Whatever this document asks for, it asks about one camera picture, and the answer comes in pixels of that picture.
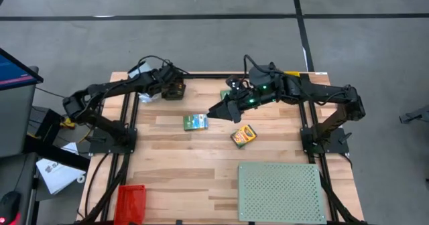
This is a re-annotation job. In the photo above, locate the white cylindrical bucket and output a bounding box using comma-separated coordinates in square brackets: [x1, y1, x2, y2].
[128, 62, 152, 79]

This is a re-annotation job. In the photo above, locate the computer monitor with blue screen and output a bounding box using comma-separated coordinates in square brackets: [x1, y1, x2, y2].
[0, 47, 44, 92]

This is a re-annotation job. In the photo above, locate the white round lid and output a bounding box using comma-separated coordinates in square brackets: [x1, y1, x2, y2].
[138, 91, 162, 104]

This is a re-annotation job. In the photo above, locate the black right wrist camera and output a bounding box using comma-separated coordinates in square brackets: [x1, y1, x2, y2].
[226, 74, 251, 92]

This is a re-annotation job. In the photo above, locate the black plastic bin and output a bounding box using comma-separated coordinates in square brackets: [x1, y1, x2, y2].
[161, 84, 186, 101]

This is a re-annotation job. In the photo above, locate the red plastic bin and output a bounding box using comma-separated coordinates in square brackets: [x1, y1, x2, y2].
[113, 183, 147, 225]

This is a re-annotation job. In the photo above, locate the white paper sheet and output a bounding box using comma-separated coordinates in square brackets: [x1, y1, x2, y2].
[36, 142, 86, 195]

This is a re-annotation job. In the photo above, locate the black aluminium table frame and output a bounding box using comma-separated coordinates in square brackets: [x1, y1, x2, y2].
[77, 62, 369, 225]

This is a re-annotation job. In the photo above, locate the yellow green crayon box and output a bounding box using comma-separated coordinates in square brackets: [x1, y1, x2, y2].
[230, 124, 258, 149]

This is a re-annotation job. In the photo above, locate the green perforated metal shelf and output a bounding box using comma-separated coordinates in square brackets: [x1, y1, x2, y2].
[237, 161, 328, 224]

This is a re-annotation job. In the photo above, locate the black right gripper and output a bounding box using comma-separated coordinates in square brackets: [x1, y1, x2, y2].
[206, 84, 269, 124]

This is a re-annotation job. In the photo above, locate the black computer mouse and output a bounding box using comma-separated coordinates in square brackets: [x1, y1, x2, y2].
[0, 190, 21, 225]

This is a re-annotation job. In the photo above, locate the black monitor stand beam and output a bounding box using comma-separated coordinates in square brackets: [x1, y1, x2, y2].
[23, 134, 91, 172]

